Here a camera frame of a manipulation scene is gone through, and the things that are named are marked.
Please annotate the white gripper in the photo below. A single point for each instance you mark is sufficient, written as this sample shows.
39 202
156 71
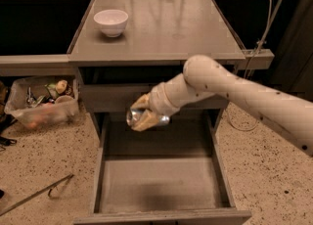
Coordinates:
160 100

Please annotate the silver blue redbull can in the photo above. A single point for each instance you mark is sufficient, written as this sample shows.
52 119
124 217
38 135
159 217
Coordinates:
145 118

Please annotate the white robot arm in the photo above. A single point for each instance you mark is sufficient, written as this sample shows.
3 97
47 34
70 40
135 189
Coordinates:
202 78

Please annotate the grey upper drawer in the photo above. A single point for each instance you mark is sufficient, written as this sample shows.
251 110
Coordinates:
111 98

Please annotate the grey drawer cabinet counter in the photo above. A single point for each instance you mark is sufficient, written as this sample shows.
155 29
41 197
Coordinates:
159 37

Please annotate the open grey middle drawer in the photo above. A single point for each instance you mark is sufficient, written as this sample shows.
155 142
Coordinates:
168 175

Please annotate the white ceramic bowl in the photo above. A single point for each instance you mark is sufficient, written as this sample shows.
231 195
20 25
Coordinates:
111 22

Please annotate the clear plastic bin with items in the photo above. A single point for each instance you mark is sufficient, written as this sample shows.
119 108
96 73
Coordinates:
43 100

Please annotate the metal rod on floor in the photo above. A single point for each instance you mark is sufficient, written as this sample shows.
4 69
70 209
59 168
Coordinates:
36 194

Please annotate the dark cabinet on wheels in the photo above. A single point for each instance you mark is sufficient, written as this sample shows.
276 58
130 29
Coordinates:
292 69

